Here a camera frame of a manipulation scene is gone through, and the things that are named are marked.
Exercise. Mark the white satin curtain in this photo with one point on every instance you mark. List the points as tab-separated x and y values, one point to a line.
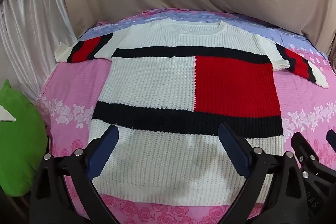
34	37

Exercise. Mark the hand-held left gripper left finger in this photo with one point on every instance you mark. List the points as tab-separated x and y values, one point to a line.
103	153

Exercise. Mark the green plush toy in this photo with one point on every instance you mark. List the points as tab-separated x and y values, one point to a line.
21	140

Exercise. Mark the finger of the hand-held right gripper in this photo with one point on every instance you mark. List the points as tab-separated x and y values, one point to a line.
304	150
331	138

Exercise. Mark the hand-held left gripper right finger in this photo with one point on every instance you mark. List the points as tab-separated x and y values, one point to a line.
233	150

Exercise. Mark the white red black knit sweater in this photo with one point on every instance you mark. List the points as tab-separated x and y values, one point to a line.
157	82

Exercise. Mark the pink floral bed sheet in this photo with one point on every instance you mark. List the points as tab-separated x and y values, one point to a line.
71	98

